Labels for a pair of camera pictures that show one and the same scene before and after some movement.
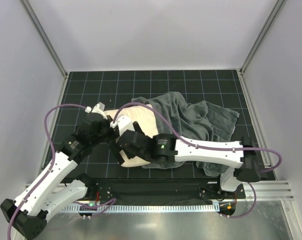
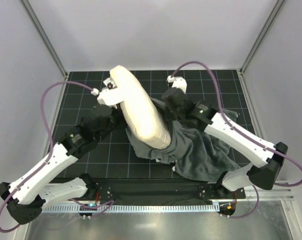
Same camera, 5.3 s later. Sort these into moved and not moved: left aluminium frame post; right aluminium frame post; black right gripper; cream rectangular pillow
Moved: cream rectangular pillow; black right gripper
Not moved: left aluminium frame post; right aluminium frame post
